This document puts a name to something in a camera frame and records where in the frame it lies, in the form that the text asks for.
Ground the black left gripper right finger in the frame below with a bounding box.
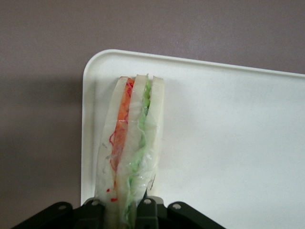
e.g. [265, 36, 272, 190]
[134, 195, 168, 229]

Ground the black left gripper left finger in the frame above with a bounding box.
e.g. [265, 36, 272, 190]
[80, 197, 107, 229]

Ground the triangle sandwich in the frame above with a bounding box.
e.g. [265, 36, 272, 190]
[94, 73, 166, 229]

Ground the beige rectangular tray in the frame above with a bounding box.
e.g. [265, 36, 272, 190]
[79, 49, 305, 229]

